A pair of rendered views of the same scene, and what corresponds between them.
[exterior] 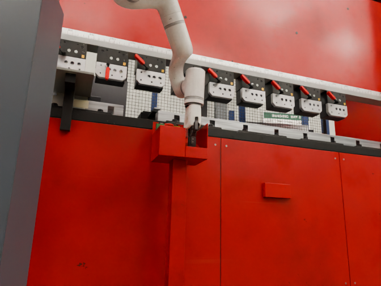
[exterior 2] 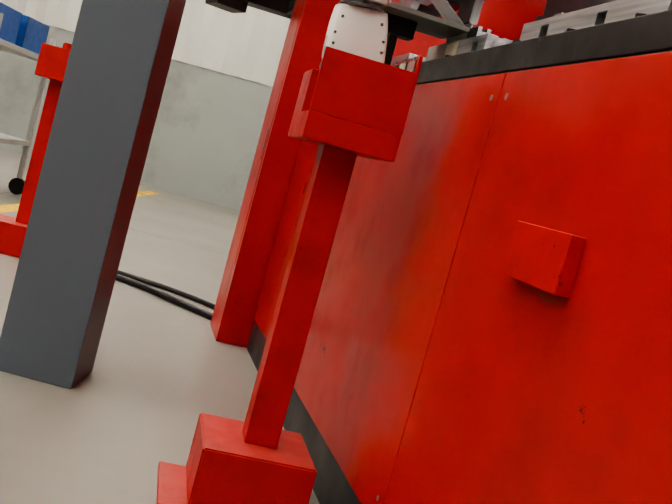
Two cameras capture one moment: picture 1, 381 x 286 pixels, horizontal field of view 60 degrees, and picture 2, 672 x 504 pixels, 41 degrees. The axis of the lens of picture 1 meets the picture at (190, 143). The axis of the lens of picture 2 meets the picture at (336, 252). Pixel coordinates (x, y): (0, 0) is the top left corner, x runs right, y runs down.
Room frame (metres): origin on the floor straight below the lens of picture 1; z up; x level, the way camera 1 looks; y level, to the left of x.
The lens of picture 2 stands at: (1.54, -1.54, 0.61)
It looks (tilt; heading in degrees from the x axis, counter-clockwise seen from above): 5 degrees down; 95
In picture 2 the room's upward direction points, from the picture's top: 15 degrees clockwise
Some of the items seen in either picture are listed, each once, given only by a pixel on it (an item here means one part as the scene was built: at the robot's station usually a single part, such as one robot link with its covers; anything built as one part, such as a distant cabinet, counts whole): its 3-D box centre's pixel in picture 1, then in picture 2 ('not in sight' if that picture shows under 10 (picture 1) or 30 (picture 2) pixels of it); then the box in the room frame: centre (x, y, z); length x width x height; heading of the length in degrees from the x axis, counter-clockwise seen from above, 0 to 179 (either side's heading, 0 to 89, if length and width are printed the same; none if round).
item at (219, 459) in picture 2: not in sight; (234, 468); (1.31, 0.04, 0.06); 0.25 x 0.20 x 0.12; 17
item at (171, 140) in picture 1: (178, 139); (351, 98); (1.34, 0.05, 0.75); 0.20 x 0.16 x 0.18; 107
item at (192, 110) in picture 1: (193, 116); (357, 35); (1.33, -0.01, 0.85); 0.10 x 0.07 x 0.11; 17
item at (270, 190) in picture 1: (276, 190); (541, 257); (1.67, -0.44, 0.58); 0.15 x 0.02 x 0.07; 109
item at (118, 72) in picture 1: (111, 67); not in sight; (1.54, 0.41, 1.18); 0.15 x 0.09 x 0.17; 109
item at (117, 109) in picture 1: (81, 110); (461, 65); (1.50, 0.53, 0.92); 0.39 x 0.06 x 0.10; 109
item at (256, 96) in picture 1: (250, 91); not in sight; (1.80, -0.34, 1.18); 0.15 x 0.09 x 0.17; 109
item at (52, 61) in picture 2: not in sight; (42, 148); (0.02, 1.82, 0.41); 0.25 x 0.20 x 0.83; 19
